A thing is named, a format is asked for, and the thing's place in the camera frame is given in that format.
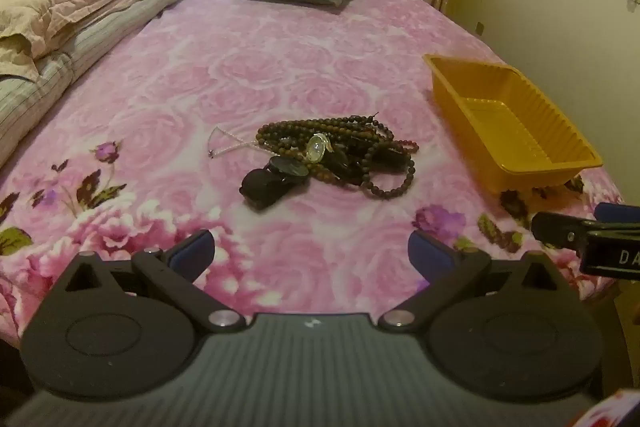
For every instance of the small dark wall fitting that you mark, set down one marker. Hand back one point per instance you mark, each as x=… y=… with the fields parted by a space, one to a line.
x=480 y=27

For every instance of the yellow plastic tray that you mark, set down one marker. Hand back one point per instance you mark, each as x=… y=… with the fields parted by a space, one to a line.
x=500 y=127

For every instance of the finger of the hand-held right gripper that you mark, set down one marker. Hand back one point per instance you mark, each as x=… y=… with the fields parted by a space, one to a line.
x=555 y=227
x=620 y=212

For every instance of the red and white object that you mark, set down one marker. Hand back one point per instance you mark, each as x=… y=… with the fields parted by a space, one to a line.
x=615 y=412

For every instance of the pink floral blanket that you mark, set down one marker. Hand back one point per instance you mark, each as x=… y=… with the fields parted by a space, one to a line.
x=200 y=82

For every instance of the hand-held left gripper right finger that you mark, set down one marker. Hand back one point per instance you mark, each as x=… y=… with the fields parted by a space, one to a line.
x=430 y=254

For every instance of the striped folded quilt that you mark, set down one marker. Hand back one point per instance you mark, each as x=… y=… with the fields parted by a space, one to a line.
x=50 y=77

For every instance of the gold rimmed wristwatch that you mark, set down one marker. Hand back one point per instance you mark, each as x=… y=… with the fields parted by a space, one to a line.
x=316 y=149

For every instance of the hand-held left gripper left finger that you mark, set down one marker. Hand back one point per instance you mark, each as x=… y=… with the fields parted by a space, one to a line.
x=192 y=254

